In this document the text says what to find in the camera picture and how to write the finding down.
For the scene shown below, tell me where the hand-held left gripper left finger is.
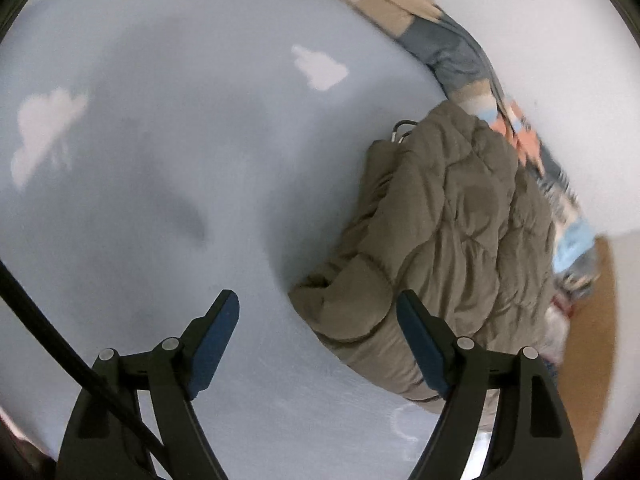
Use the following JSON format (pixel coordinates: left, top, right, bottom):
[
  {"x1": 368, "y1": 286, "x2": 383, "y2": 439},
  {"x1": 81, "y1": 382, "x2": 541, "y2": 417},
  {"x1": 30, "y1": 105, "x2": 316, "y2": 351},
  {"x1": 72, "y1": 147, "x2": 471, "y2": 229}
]
[{"x1": 55, "y1": 288, "x2": 240, "y2": 480}]

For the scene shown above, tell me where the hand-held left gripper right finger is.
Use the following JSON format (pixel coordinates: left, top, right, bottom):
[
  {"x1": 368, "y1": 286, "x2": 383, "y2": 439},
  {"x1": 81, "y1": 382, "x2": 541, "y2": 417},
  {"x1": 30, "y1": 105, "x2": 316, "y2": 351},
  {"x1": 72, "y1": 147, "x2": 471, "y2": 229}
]
[{"x1": 396, "y1": 289, "x2": 584, "y2": 480}]

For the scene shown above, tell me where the olive puffer jacket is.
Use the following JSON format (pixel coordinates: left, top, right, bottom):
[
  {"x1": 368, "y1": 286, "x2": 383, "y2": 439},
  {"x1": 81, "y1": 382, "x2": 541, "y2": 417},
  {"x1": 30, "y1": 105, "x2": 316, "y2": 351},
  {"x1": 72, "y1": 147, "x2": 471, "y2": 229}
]
[{"x1": 288, "y1": 101, "x2": 559, "y2": 433}]

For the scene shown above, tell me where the red white striped pillow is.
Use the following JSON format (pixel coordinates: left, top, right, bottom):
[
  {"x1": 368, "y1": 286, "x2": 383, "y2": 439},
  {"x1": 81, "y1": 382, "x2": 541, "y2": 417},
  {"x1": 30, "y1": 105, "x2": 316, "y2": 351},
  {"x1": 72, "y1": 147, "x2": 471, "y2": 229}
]
[{"x1": 542, "y1": 294, "x2": 574, "y2": 367}]

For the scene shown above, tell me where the wooden headboard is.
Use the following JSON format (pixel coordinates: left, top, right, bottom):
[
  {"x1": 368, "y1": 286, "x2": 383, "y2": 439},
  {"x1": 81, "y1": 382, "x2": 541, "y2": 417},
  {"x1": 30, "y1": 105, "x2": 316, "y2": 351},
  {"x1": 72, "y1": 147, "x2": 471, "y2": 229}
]
[{"x1": 554, "y1": 232, "x2": 622, "y2": 463}]

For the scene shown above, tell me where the light blue cloud bed sheet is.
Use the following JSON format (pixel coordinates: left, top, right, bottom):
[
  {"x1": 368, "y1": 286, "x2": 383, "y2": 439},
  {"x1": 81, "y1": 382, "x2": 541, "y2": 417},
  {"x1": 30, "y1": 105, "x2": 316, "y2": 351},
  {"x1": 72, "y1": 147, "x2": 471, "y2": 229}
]
[{"x1": 0, "y1": 0, "x2": 506, "y2": 480}]

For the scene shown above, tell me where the patchwork quilt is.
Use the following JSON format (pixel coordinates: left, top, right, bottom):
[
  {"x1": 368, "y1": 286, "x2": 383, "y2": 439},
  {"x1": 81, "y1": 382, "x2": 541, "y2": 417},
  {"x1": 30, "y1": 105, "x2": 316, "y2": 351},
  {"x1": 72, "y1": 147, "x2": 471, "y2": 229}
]
[{"x1": 270, "y1": 0, "x2": 602, "y2": 302}]

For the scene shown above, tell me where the black cable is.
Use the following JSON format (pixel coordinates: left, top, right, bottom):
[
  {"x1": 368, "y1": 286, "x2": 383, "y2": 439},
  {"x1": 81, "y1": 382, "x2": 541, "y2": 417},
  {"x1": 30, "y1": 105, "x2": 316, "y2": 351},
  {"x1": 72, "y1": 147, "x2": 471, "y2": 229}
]
[{"x1": 0, "y1": 259, "x2": 168, "y2": 466}]

